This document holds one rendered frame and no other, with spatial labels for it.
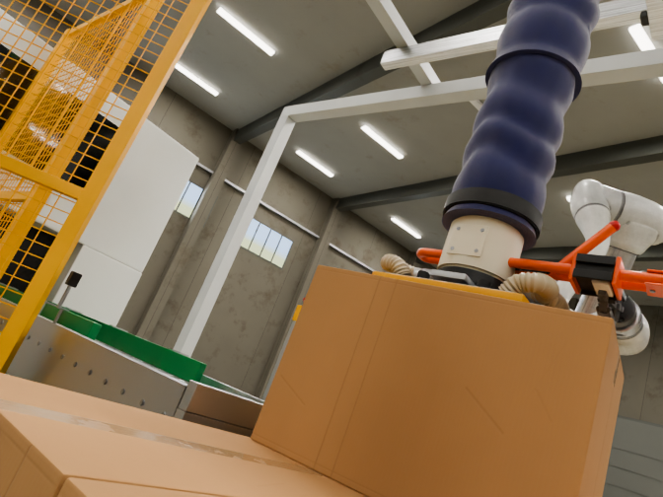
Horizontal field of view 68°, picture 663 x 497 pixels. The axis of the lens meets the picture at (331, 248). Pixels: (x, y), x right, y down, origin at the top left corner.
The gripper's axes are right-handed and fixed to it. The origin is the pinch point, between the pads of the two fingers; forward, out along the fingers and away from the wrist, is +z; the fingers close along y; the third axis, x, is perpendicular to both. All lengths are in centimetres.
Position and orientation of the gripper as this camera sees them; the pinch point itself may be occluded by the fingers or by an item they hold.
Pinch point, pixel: (605, 277)
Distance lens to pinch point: 112.3
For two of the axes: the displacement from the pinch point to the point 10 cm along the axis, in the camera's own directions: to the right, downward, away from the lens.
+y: -3.5, 8.9, -2.8
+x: -7.7, -1.0, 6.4
